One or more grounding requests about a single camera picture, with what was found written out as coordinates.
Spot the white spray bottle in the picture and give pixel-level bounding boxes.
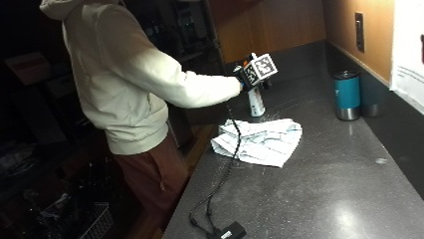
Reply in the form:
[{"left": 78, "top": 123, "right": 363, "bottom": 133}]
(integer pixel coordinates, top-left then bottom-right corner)
[{"left": 240, "top": 52, "right": 272, "bottom": 118}]

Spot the white marker cube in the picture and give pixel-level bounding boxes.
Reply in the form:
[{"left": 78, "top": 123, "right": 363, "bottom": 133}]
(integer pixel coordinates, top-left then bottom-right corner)
[{"left": 242, "top": 53, "right": 280, "bottom": 86}]

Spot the white striped cloth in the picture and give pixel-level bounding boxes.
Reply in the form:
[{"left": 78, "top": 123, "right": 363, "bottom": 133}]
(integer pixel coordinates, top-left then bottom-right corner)
[{"left": 211, "top": 118, "right": 305, "bottom": 168}]

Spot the teal steel tumbler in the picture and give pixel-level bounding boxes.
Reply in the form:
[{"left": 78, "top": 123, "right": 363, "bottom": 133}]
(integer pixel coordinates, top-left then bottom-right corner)
[{"left": 333, "top": 70, "right": 363, "bottom": 121}]

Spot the the person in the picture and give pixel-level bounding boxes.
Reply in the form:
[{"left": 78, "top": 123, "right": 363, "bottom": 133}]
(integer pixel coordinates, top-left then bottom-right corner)
[{"left": 39, "top": 0, "right": 244, "bottom": 230}]

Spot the white paper sheet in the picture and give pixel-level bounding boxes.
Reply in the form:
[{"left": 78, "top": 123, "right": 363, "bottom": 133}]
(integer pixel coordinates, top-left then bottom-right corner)
[{"left": 389, "top": 0, "right": 424, "bottom": 116}]

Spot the black adapter box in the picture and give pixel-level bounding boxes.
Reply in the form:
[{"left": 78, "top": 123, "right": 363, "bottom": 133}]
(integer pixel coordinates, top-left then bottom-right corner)
[{"left": 212, "top": 221, "right": 248, "bottom": 239}]

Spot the black cable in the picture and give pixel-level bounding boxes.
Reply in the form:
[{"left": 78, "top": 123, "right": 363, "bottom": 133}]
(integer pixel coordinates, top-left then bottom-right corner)
[{"left": 189, "top": 102, "right": 244, "bottom": 235}]

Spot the black wall outlet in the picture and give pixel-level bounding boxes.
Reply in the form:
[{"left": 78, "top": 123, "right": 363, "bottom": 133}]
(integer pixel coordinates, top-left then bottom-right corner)
[{"left": 354, "top": 11, "right": 367, "bottom": 54}]

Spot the white wire basket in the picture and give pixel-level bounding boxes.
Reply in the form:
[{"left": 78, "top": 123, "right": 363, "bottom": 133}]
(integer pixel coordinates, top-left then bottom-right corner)
[{"left": 39, "top": 201, "right": 116, "bottom": 239}]

